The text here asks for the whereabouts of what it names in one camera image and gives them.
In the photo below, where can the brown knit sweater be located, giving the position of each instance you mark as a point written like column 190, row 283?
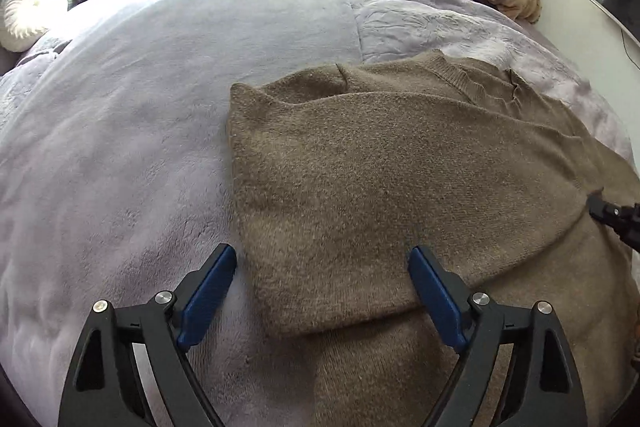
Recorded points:
column 380, row 177

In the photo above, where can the white round pillow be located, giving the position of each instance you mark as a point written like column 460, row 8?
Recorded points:
column 30, row 14

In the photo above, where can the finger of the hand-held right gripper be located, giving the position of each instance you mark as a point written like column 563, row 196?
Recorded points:
column 617, row 219

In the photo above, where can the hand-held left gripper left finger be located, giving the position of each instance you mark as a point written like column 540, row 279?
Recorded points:
column 207, row 292

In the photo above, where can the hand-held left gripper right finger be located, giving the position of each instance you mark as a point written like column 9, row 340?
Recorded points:
column 437, row 294

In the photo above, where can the lavender quilted bed cover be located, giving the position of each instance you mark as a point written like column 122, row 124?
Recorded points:
column 410, row 17

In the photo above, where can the pale lavender fleece blanket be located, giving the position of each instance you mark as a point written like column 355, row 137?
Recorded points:
column 165, row 87

